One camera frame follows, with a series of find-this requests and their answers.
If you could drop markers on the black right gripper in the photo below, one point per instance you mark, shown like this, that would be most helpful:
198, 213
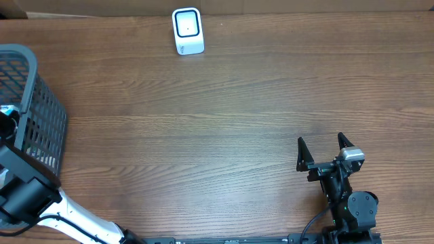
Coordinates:
319, 170

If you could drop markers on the green Kleenex tissue pack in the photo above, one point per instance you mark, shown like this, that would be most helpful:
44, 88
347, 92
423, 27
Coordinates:
8, 109

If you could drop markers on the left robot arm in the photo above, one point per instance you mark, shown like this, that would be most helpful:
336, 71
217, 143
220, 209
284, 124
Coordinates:
34, 196

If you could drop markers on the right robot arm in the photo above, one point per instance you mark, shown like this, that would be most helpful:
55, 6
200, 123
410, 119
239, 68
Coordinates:
353, 213

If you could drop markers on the white barcode scanner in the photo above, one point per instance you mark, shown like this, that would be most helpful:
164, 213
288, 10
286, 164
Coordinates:
188, 32

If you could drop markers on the grey plastic mesh basket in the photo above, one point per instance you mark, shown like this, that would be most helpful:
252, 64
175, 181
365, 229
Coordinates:
41, 119

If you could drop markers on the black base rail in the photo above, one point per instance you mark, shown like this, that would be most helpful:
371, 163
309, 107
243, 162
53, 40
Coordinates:
223, 240

